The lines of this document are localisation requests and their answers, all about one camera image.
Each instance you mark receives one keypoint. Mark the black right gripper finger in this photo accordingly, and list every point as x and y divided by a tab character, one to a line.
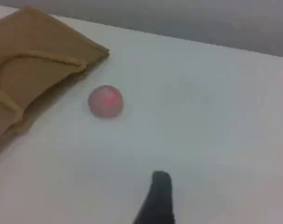
158	200

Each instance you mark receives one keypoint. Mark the pink red peach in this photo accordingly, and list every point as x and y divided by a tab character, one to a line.
105	102

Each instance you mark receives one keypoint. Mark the brown jute tote bag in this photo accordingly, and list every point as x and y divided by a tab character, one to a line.
38	37

